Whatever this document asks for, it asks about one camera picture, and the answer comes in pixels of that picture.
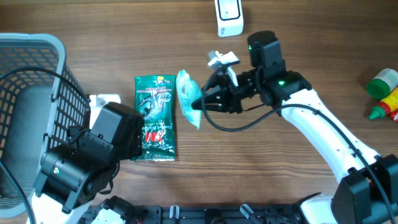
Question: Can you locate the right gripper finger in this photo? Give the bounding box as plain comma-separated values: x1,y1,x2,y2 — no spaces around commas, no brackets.
192,99,224,112
204,85,229,100

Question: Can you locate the green glove package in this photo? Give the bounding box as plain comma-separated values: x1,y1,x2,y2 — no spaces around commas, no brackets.
132,75,176,161

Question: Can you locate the green lid spice jar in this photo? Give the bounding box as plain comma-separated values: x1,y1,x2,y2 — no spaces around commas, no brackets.
366,68,397,100

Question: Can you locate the white barcode scanner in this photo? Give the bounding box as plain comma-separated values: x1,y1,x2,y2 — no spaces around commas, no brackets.
214,0,244,37

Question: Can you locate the teal wet wipes pack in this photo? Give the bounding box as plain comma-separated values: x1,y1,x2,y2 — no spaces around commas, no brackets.
176,70,202,129

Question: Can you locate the red instant coffee stick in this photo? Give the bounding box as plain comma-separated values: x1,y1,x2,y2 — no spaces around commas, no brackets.
389,110,398,122

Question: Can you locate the grey plastic mesh basket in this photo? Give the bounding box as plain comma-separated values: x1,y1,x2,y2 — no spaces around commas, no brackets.
1,33,89,198

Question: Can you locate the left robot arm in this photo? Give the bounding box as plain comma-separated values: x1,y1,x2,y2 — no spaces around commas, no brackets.
29,102,144,223

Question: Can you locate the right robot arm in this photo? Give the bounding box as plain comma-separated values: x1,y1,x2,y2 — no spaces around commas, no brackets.
192,30,397,223

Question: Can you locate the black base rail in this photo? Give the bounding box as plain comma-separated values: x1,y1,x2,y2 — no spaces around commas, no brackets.
77,196,307,224

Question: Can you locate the red sauce bottle green cap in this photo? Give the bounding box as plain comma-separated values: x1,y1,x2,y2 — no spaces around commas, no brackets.
368,88,397,119

